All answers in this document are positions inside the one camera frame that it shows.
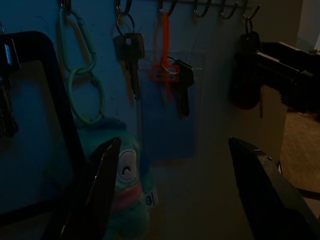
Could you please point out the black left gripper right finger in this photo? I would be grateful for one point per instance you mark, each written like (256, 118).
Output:
(265, 197)

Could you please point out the mint green carabiner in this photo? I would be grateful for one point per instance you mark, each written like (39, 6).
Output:
(102, 97)
(93, 53)

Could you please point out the metal hook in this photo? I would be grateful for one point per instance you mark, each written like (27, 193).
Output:
(167, 8)
(200, 11)
(65, 5)
(251, 13)
(228, 13)
(122, 7)

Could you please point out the clear plastic sleeve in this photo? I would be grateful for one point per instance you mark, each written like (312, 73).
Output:
(165, 135)

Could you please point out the black key fob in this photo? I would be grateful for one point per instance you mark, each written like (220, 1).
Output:
(247, 75)

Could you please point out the orange zip tie tag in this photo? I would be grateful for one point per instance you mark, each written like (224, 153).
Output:
(165, 50)

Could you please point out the black rectangular frame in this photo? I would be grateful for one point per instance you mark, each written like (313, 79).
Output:
(62, 105)

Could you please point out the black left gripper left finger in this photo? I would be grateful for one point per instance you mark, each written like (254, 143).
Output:
(100, 190)

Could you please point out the metal hook rail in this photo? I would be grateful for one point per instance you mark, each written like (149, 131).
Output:
(215, 2)

